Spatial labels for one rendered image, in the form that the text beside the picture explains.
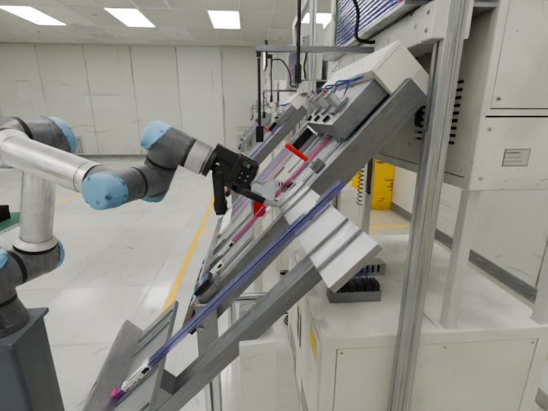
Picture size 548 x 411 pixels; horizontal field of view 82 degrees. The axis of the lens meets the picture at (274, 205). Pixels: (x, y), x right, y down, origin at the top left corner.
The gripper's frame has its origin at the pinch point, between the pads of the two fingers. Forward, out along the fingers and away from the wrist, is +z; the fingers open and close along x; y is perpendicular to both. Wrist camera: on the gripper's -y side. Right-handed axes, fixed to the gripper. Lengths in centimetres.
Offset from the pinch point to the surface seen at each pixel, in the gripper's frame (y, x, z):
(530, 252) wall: 25, 100, 186
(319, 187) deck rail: 9.9, -9.9, 4.7
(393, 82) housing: 36.9, -7.9, 8.1
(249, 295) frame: -60, 60, 22
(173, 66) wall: 34, 872, -254
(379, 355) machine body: -22.5, -9.9, 42.5
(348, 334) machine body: -20.5, -9.4, 31.6
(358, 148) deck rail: 21.4, -9.9, 8.0
